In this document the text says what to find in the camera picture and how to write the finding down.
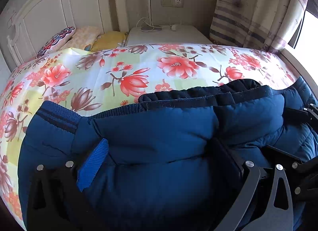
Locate blue quilted down jacket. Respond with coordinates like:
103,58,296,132
18,78,317,230

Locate floral bed quilt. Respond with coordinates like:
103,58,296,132
1,44,299,228

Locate patterned striped curtain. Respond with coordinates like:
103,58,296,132
210,0,308,53

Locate white charger cable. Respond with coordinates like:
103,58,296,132
136,16,183,32

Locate white wooden headboard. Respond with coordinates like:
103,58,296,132
7,0,129,66

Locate wall socket panel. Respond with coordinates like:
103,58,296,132
161,0,184,8

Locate beige patterned pillow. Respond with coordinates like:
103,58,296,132
60,26,101,51

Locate dark window frame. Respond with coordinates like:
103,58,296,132
288,10,317,50

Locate yellow floral pillow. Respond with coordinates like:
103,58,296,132
89,31,127,52

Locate silver desk lamp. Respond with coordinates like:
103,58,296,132
140,0,162,32

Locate embroidered decorative pillow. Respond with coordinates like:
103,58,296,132
36,26,76,59

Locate white nightstand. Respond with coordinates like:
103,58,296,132
125,25,212,46

